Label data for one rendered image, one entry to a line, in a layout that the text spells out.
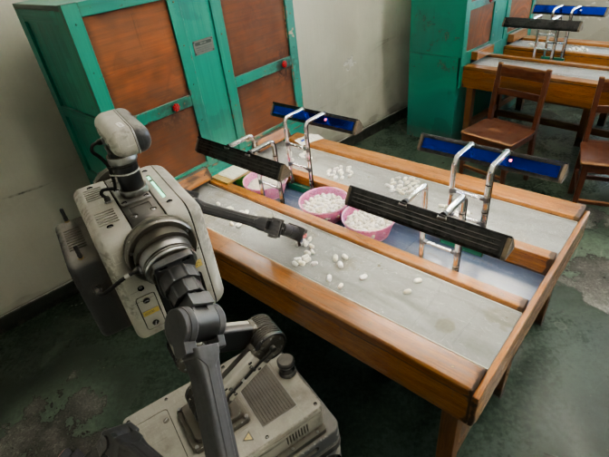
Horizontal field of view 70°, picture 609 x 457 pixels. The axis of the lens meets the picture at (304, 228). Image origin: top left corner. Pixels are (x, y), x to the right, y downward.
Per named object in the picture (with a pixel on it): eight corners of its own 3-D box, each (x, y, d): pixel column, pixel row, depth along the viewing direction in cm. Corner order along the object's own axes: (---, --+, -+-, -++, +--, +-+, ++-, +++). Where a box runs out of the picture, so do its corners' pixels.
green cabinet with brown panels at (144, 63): (136, 204, 230) (60, 4, 176) (88, 179, 262) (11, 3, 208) (304, 116, 308) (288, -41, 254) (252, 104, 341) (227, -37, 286)
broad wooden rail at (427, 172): (569, 249, 206) (579, 217, 195) (288, 161, 311) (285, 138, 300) (576, 237, 212) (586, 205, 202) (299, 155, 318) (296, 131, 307)
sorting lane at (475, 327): (487, 374, 141) (488, 369, 140) (168, 209, 246) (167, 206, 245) (521, 316, 158) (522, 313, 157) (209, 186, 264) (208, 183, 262)
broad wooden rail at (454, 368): (465, 425, 142) (472, 391, 131) (157, 240, 247) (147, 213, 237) (481, 399, 149) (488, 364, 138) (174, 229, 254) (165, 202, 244)
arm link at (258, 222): (175, 213, 179) (182, 188, 179) (178, 213, 185) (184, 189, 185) (276, 240, 184) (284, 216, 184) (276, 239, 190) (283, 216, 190)
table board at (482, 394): (472, 429, 141) (478, 400, 132) (466, 425, 142) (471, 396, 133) (582, 238, 211) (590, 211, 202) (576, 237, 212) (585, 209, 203)
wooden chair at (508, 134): (454, 181, 377) (465, 74, 325) (483, 164, 397) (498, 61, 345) (501, 199, 348) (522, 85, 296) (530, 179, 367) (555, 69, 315)
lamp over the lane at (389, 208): (505, 262, 136) (508, 243, 132) (343, 205, 172) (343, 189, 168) (514, 248, 140) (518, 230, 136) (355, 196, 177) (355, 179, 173)
